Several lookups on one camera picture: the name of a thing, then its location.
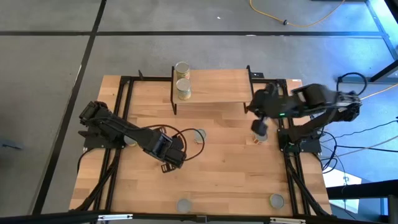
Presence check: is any black frame crossbar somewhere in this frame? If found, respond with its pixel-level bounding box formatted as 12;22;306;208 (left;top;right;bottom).
121;70;289;85

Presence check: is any black aluminium table rail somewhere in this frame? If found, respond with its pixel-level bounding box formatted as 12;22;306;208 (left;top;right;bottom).
0;210;398;224

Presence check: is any tall green Oranges can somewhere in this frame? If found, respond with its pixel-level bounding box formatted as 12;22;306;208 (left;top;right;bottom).
174;61;191;80

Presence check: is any green and red spaghetti can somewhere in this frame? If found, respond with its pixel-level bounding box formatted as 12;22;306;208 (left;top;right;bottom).
193;128;207;145

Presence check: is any black desk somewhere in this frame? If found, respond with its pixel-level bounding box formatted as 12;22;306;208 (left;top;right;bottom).
326;179;398;224

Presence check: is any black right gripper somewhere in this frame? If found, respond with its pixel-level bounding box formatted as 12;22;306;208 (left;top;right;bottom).
248;83;282;135

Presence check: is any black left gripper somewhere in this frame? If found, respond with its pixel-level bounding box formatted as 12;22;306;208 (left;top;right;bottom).
160;145;188;174

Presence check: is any short yellow-green can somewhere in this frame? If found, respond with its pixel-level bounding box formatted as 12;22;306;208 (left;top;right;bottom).
269;193;285;210

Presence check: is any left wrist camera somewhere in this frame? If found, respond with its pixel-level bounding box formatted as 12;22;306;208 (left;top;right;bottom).
154;136;174;156

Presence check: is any short teal can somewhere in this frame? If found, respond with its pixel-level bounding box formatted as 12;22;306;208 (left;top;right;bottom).
176;198;193;214

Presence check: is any yellow floor cable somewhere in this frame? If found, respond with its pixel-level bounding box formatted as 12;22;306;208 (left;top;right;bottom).
359;83;398;101
248;0;346;29

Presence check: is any tall yellow-green Carrots can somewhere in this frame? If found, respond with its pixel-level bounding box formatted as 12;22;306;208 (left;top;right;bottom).
175;77;192;101

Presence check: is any silver aluminium bracket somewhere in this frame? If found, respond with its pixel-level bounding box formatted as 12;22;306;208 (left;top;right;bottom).
98;213;134;221
269;217;307;224

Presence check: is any wooden shelf with black frame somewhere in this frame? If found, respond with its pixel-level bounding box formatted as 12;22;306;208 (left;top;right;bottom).
170;64;253;115

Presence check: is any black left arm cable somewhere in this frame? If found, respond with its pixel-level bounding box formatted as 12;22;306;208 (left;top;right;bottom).
136;123;206;162

